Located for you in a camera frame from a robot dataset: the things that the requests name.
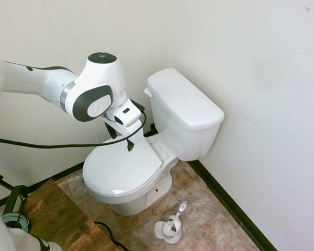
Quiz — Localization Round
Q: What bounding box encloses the white toilet brush holder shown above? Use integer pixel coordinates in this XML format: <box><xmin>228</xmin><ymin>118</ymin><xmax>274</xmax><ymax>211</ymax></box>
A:
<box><xmin>153</xmin><ymin>214</ymin><xmax>184</xmax><ymax>245</ymax></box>

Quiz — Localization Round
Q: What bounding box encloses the green coiled cable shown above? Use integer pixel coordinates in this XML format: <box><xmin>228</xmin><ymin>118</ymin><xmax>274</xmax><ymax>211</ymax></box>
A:
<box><xmin>1</xmin><ymin>212</ymin><xmax>31</xmax><ymax>234</ymax></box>

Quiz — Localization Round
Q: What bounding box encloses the black baseboard beside toilet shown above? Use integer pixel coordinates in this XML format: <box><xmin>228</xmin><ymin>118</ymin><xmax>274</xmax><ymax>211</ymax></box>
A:
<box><xmin>0</xmin><ymin>123</ymin><xmax>162</xmax><ymax>210</ymax></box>

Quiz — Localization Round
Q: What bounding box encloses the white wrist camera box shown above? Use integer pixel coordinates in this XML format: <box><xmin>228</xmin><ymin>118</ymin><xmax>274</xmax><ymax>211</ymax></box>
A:
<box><xmin>110</xmin><ymin>98</ymin><xmax>143</xmax><ymax>127</ymax></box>

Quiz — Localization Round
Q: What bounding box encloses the white toilet tank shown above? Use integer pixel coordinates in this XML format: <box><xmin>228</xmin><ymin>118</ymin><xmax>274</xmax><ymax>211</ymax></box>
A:
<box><xmin>149</xmin><ymin>95</ymin><xmax>222</xmax><ymax>162</ymax></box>

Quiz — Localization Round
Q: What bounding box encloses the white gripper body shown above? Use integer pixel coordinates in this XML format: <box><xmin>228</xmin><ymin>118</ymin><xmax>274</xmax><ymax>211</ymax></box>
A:
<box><xmin>103</xmin><ymin>114</ymin><xmax>148</xmax><ymax>144</ymax></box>

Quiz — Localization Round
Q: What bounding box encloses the black camera cable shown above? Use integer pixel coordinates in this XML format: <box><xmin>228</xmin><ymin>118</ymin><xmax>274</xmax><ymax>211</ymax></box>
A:
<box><xmin>0</xmin><ymin>100</ymin><xmax>148</xmax><ymax>150</ymax></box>

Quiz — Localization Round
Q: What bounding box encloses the white toilet brush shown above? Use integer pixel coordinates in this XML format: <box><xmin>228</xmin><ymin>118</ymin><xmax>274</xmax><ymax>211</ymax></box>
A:
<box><xmin>163</xmin><ymin>200</ymin><xmax>188</xmax><ymax>235</ymax></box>

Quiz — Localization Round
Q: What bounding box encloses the black baseboard behind toilet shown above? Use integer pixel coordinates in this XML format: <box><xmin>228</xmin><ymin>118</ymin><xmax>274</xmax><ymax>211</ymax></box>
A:
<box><xmin>186</xmin><ymin>158</ymin><xmax>278</xmax><ymax>251</ymax></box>

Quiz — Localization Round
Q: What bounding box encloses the white toilet seat lid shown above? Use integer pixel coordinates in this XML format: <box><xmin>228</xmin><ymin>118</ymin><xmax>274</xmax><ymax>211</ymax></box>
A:
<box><xmin>83</xmin><ymin>135</ymin><xmax>164</xmax><ymax>197</ymax></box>

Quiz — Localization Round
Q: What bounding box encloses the black camera stand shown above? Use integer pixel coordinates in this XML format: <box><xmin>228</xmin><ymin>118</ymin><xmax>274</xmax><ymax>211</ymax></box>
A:
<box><xmin>0</xmin><ymin>171</ymin><xmax>30</xmax><ymax>219</ymax></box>

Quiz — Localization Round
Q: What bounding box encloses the black floor cable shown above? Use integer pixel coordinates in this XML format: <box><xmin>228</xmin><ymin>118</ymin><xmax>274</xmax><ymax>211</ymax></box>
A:
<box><xmin>93</xmin><ymin>221</ymin><xmax>132</xmax><ymax>251</ymax></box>

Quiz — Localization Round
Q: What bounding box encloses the white toilet bowl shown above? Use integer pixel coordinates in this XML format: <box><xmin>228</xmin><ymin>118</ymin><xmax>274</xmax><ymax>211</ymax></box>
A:
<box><xmin>82</xmin><ymin>132</ymin><xmax>179</xmax><ymax>216</ymax></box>

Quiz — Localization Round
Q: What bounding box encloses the white toilet tank lid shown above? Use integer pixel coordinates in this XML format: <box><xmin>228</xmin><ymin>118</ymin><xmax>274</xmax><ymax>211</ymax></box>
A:
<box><xmin>146</xmin><ymin>68</ymin><xmax>225</xmax><ymax>131</ymax></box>

